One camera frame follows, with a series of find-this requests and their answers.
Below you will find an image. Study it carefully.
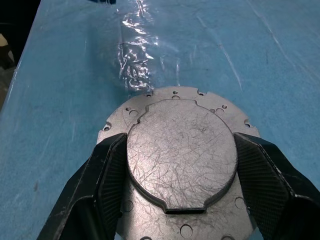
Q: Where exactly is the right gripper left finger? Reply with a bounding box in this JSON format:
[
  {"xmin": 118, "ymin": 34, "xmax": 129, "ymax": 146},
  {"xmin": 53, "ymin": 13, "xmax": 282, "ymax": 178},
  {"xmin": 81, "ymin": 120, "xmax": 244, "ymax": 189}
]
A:
[{"xmin": 37, "ymin": 132, "xmax": 137, "ymax": 240}]

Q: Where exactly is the silver finned disc part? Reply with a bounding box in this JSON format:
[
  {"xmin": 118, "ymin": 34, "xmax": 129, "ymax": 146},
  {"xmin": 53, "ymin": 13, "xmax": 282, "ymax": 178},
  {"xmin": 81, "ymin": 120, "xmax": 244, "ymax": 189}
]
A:
[{"xmin": 96, "ymin": 86, "xmax": 261, "ymax": 240}]

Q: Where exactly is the blue table mat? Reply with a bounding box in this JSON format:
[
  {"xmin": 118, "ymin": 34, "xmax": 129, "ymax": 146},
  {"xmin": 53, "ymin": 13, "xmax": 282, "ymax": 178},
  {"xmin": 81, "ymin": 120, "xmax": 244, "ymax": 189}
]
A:
[{"xmin": 0, "ymin": 0, "xmax": 320, "ymax": 240}]

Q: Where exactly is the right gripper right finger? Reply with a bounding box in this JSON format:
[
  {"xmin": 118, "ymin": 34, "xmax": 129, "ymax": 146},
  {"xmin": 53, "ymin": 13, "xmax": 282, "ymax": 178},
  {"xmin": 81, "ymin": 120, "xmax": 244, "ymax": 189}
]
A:
[{"xmin": 233, "ymin": 131, "xmax": 320, "ymax": 240}]

